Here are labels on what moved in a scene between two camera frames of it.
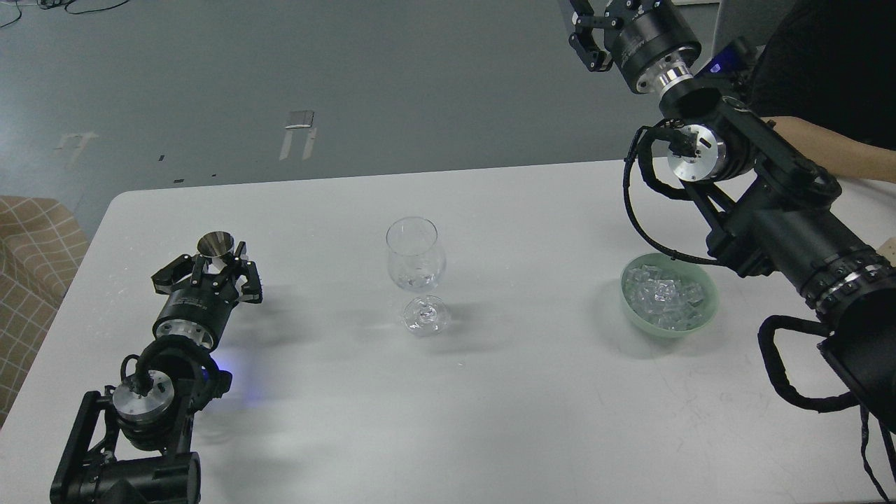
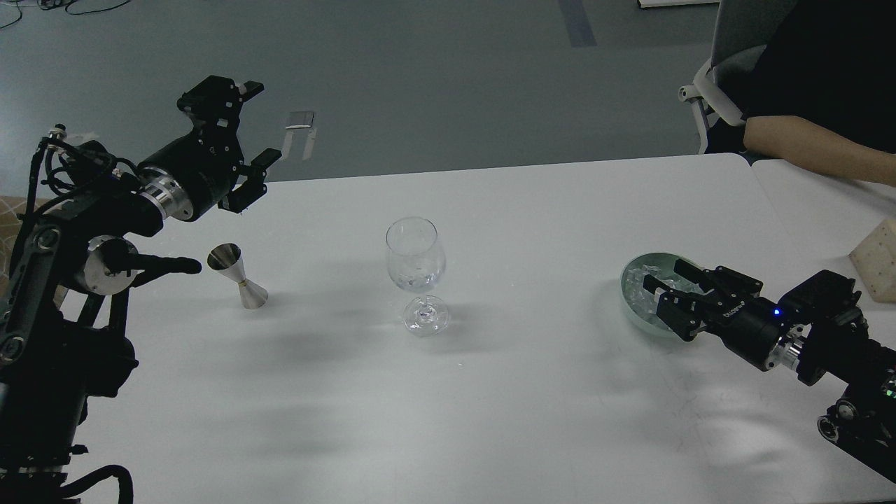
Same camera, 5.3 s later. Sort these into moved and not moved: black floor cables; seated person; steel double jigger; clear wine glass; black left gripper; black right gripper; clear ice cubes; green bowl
Moved: black right gripper; black left gripper; steel double jigger
Not moved: black floor cables; seated person; clear wine glass; clear ice cubes; green bowl
